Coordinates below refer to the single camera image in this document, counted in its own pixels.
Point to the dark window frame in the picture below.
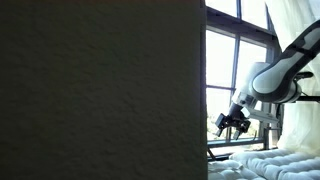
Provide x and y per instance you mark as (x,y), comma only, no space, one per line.
(233,25)

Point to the white tufted seat cushion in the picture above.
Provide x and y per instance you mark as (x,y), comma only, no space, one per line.
(223,173)
(286,163)

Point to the grey camera tripod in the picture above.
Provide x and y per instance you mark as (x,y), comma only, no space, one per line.
(270,136)

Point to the white sheer curtain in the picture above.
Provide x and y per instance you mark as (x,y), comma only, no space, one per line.
(300,133)

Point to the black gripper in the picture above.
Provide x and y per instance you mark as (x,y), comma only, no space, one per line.
(235,120)

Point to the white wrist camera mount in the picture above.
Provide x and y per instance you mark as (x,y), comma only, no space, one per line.
(263,116)

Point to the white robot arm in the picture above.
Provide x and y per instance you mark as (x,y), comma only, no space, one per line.
(273,80)

